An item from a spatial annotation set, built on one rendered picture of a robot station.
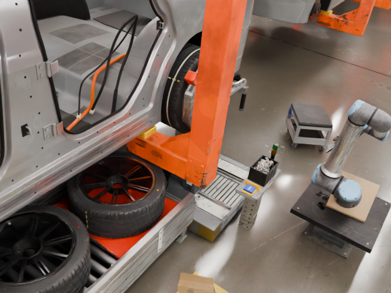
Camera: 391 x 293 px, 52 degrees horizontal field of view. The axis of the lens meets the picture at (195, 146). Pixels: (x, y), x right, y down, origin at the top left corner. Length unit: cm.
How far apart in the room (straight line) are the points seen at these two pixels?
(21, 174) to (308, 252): 211
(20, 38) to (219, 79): 103
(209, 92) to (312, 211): 129
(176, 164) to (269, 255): 99
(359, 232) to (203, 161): 125
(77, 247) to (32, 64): 102
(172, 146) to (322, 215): 121
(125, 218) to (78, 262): 44
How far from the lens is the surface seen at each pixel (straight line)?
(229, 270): 298
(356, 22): 635
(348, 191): 297
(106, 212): 257
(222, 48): 222
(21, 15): 193
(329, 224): 309
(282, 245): 324
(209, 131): 246
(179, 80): 287
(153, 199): 265
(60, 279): 228
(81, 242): 242
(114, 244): 270
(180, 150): 271
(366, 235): 315
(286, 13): 539
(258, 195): 289
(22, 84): 198
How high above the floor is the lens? 232
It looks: 35 degrees down
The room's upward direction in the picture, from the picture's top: 7 degrees clockwise
